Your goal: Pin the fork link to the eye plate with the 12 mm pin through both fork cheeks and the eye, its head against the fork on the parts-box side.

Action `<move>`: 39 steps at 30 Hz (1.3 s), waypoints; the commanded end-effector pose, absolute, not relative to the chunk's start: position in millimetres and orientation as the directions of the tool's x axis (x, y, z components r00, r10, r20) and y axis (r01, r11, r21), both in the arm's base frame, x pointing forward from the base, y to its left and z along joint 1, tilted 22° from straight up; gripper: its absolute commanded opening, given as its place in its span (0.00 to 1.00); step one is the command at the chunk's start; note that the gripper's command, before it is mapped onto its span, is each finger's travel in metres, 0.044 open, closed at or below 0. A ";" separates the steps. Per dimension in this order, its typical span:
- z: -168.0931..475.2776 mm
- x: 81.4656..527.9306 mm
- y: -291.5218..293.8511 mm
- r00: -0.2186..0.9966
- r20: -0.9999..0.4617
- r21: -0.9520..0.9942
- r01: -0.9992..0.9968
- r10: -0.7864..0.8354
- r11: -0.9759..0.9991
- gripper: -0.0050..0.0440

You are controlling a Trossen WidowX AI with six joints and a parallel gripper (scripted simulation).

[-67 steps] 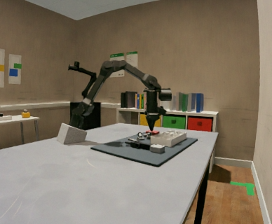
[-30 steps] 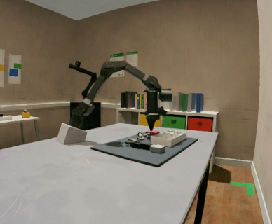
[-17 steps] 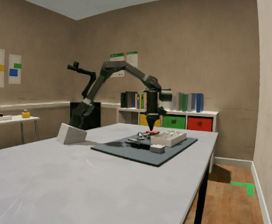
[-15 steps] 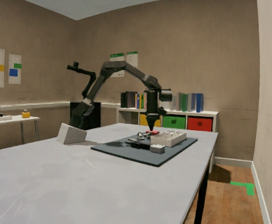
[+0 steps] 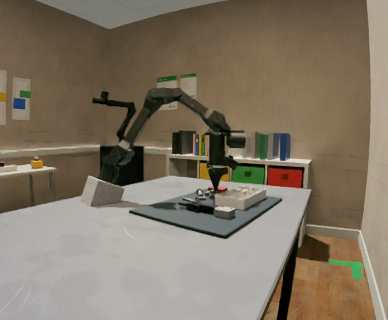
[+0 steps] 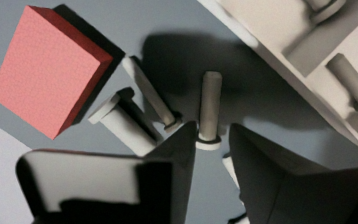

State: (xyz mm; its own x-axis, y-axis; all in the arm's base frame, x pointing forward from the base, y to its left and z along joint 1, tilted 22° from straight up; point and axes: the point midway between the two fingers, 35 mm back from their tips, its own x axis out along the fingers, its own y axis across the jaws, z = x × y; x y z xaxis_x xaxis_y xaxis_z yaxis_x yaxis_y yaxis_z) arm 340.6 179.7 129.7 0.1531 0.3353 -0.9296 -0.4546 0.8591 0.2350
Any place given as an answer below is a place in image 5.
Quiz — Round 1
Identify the pink rectangular block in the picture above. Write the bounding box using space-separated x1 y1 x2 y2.
208 186 228 194

